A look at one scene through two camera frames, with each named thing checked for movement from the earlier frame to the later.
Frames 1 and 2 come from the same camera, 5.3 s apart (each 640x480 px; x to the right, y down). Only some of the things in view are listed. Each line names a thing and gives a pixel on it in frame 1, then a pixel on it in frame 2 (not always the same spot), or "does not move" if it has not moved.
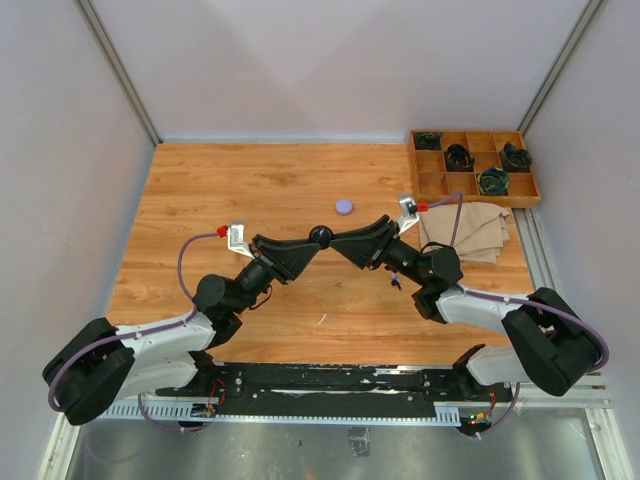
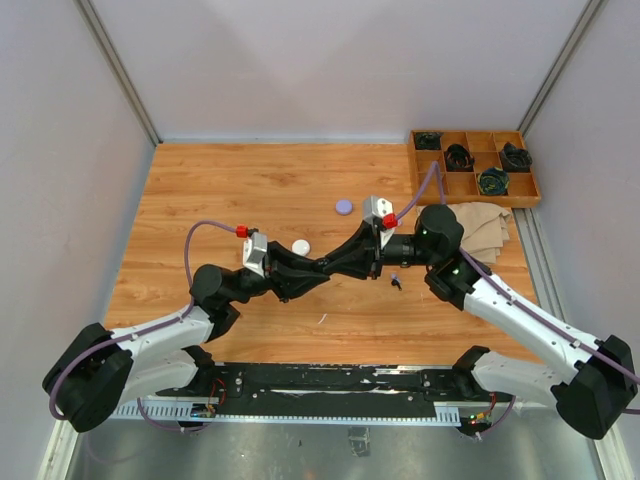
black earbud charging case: (322, 235) → (321, 263)
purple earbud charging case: (344, 206) does not move
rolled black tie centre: (458, 159) does not move
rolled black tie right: (515, 159) does not move
